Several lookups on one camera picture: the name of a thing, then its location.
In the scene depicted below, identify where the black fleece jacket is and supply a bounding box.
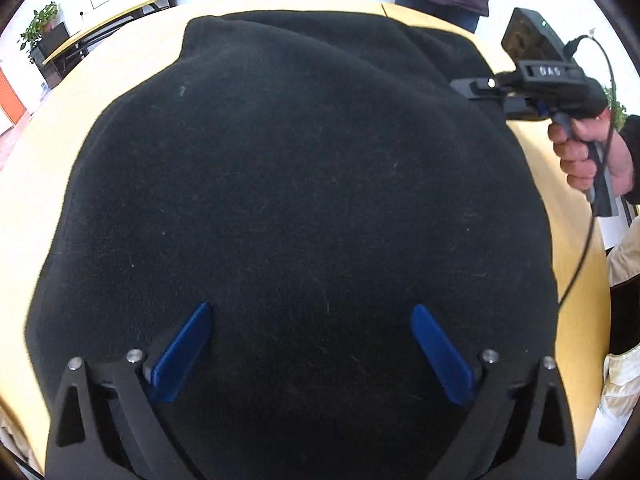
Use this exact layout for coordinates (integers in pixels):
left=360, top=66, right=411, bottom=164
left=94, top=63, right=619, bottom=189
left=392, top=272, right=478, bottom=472
left=26, top=12, right=558, bottom=479

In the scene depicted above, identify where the right forearm dark sleeve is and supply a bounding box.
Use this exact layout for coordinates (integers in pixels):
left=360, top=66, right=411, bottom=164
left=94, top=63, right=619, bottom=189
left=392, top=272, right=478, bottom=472
left=620, top=115, right=640, bottom=205

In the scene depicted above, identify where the person's right hand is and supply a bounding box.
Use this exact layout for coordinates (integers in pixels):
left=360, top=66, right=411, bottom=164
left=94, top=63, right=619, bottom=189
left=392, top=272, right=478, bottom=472
left=546, top=109, right=637, bottom=198

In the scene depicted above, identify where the long side table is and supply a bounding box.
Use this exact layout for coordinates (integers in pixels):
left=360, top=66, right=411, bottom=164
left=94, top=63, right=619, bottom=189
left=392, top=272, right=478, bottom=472
left=42, top=0, right=178, bottom=66

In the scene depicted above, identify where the potted green plant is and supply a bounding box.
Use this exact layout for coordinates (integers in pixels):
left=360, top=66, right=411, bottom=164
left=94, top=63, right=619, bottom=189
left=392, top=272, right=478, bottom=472
left=17, top=1, right=70, bottom=65

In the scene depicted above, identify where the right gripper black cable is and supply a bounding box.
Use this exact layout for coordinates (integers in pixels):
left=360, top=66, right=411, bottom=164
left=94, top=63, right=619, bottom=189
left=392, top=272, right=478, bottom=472
left=556, top=34, right=618, bottom=311

